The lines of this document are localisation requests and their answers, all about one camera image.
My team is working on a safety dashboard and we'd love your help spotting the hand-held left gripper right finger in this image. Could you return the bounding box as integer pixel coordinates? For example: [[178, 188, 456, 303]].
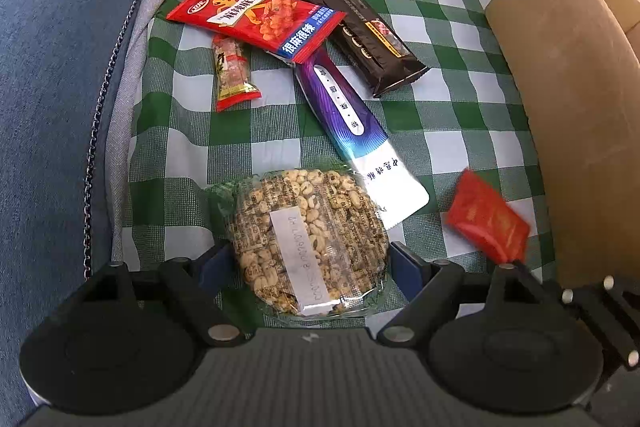
[[376, 241, 583, 348]]

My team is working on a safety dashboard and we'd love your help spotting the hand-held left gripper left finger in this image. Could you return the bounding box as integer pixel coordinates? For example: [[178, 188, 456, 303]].
[[30, 243, 246, 350]]

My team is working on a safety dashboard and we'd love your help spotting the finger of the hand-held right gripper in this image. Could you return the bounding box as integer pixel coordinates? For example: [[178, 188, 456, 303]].
[[575, 276, 640, 335], [557, 287, 640, 370]]

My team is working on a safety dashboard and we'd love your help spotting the red square packet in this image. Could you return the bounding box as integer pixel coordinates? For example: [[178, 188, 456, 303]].
[[444, 168, 532, 264]]

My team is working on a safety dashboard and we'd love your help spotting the round puffed grain cake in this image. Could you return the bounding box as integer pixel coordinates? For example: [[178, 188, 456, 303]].
[[205, 166, 392, 319]]

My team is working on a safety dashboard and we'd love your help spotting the purple and white packet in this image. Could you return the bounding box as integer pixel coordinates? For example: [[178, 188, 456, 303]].
[[295, 49, 431, 228]]

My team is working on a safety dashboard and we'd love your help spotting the small red bar packet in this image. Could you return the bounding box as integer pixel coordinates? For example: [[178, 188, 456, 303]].
[[211, 33, 263, 112]]

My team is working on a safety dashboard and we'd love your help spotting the brown cardboard box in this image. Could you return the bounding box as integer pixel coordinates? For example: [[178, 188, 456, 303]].
[[484, 0, 640, 293]]

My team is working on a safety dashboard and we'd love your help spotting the black snack packet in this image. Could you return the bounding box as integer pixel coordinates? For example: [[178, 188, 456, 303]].
[[295, 0, 431, 98]]

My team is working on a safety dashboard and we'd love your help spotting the red peanut packet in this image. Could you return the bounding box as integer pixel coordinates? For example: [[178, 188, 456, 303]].
[[166, 0, 347, 64]]

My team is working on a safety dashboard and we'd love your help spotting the green checked cloth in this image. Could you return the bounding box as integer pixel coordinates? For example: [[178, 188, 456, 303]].
[[107, 0, 640, 323]]

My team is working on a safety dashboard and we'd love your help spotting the grey zippered fabric cover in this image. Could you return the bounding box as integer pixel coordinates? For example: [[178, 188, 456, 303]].
[[82, 0, 238, 280]]

